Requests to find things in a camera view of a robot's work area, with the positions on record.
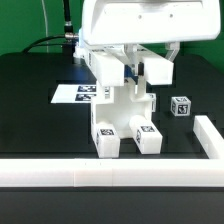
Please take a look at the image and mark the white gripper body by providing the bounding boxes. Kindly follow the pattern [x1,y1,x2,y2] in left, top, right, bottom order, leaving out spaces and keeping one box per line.
[82,0,221,45]

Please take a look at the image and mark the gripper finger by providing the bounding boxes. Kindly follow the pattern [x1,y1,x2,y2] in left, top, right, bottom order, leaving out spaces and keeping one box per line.
[165,42,180,62]
[125,44,138,76]

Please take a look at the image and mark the white thin cable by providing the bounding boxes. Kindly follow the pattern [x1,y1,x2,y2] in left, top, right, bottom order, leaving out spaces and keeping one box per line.
[41,0,50,54]

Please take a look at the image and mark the white U-shaped fence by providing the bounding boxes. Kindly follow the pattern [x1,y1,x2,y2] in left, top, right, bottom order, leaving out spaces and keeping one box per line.
[0,115,224,187]

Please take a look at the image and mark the white chair back frame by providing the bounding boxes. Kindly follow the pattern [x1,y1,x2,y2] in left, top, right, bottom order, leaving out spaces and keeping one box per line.
[73,45,174,87]

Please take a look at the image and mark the white tagged cube left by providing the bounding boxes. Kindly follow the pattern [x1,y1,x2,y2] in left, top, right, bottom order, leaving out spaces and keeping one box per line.
[149,93,156,112]

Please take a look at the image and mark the white tagged cube right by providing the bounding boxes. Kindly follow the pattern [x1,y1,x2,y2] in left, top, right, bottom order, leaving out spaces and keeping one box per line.
[170,96,191,116]

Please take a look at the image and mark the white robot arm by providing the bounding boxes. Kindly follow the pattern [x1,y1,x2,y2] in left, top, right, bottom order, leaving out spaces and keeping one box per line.
[75,0,224,61]

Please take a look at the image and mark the white chair seat part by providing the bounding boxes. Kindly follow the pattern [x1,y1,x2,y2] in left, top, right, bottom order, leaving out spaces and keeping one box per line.
[91,77,152,139]

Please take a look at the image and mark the white tagged cube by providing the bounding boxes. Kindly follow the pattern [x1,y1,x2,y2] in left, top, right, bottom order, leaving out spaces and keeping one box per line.
[170,96,191,116]
[149,93,156,112]

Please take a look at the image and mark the black cable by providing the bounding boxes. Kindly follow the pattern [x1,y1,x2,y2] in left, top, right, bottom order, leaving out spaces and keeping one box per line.
[21,0,80,54]

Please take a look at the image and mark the white fiducial marker plate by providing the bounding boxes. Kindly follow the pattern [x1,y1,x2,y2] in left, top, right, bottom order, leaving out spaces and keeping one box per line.
[51,84,96,104]

